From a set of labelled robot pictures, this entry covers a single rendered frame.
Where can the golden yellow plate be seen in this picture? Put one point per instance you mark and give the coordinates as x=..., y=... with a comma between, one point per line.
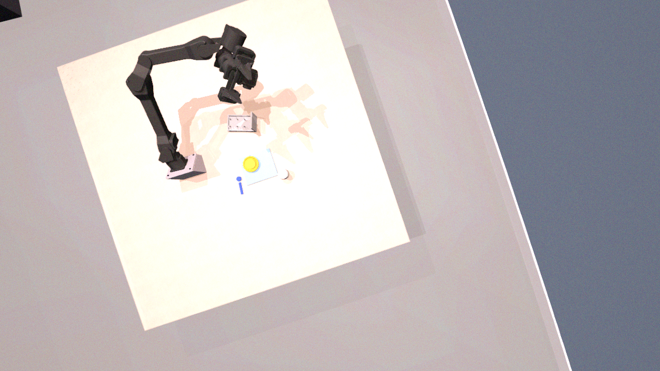
x=250, y=164

